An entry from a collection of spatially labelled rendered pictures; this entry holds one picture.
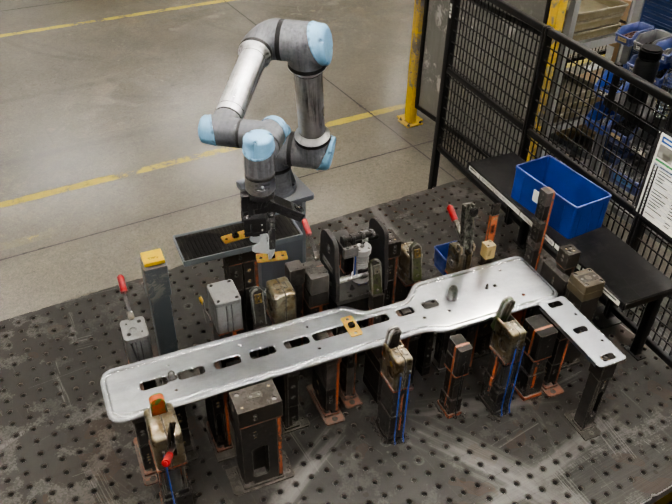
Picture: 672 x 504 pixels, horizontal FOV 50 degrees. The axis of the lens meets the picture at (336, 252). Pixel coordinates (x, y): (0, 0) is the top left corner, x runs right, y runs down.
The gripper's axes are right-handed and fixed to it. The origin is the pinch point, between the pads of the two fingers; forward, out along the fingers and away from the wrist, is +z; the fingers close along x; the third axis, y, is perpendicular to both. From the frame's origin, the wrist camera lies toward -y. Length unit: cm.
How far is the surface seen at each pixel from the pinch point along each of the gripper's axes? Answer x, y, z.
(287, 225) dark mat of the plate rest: -27.0, -8.8, 11.2
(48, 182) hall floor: -263, 104, 126
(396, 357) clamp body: 23.3, -29.6, 22.9
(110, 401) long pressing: 19, 46, 27
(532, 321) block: 11, -77, 29
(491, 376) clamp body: 17, -64, 45
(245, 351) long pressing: 8.2, 9.6, 27.3
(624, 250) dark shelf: -9, -118, 24
